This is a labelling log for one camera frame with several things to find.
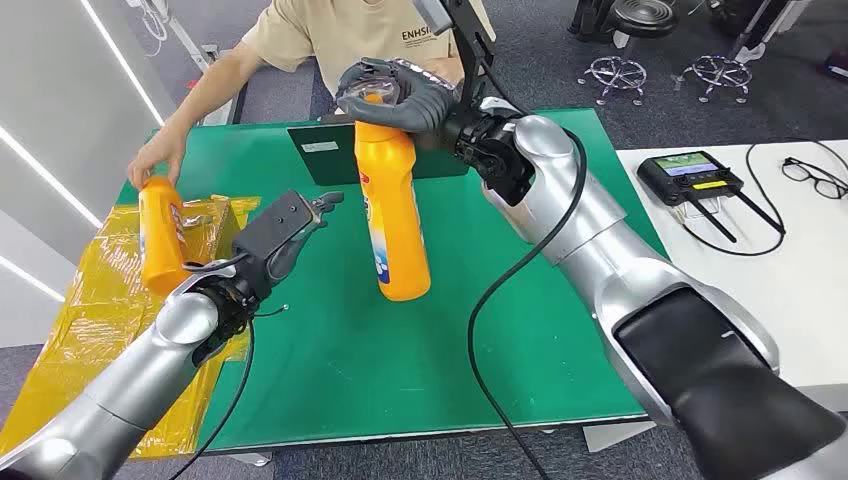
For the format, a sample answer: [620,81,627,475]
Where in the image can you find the person's right hand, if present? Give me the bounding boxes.
[127,124,191,191]

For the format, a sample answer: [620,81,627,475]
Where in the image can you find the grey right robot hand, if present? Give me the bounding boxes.
[335,57,460,134]

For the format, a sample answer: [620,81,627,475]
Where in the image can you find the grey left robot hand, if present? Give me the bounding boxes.
[231,190,346,287]

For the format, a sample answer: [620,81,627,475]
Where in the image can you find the orange bottle with label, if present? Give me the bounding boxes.
[137,175,194,298]

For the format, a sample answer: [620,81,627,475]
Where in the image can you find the orange bottle with clear cap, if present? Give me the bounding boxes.
[347,79,433,303]

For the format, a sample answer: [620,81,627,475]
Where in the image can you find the black flat panel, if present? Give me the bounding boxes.
[286,122,472,188]

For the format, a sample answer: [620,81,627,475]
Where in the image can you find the white floor stand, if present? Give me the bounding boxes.
[124,0,224,75]

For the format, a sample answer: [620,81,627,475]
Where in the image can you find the green table mat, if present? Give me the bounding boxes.
[115,107,670,458]

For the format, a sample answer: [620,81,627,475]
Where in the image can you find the yellow plastic sheet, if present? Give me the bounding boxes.
[0,193,264,461]

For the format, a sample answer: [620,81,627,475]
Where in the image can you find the chrome stool base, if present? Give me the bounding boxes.
[671,54,755,105]
[576,55,649,108]

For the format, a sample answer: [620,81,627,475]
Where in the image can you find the black stool seat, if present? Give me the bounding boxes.
[568,0,681,42]

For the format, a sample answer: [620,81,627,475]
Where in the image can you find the black remote controller with screen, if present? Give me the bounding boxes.
[636,150,788,245]

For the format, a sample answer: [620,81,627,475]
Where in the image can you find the black eyeglasses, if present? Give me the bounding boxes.
[780,156,848,201]

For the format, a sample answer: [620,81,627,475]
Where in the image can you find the white side table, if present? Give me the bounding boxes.
[581,138,848,454]

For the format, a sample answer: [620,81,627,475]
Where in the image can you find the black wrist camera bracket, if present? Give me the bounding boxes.
[442,0,497,111]

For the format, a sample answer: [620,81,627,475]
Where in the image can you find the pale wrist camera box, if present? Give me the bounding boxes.
[411,0,456,36]

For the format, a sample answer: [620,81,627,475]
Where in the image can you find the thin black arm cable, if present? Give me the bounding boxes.
[167,303,291,480]

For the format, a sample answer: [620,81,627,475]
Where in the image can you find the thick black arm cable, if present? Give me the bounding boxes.
[466,127,589,480]

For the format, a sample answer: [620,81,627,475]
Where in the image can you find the thin black desk cable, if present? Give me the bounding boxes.
[678,136,848,259]

